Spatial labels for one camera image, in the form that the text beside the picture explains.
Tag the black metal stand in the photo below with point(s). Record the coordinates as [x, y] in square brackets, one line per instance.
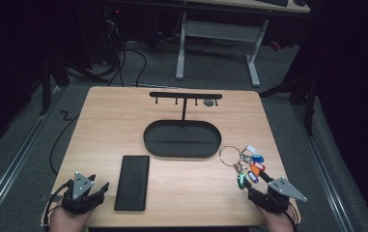
[309, 96]
[47, 84]

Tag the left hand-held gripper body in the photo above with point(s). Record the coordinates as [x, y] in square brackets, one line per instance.
[81, 190]

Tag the metal floor rail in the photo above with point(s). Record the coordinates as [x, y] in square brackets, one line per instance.
[14, 163]
[327, 167]

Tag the white-framed desk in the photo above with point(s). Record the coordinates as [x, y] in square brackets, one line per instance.
[217, 31]

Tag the person's right hand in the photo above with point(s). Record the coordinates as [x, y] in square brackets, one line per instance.
[276, 221]

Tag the black smartphone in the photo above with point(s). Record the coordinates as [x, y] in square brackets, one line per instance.
[132, 183]

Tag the black key rack with tray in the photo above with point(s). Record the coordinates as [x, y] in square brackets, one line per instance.
[183, 138]

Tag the black keyboard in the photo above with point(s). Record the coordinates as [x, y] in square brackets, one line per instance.
[273, 2]

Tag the grey round disc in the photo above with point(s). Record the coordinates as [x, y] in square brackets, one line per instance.
[208, 102]

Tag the black computer mouse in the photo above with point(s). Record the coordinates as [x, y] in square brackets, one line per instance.
[300, 2]

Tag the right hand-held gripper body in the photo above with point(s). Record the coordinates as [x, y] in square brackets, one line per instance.
[278, 194]

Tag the person's left hand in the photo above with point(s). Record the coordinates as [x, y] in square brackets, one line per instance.
[65, 221]

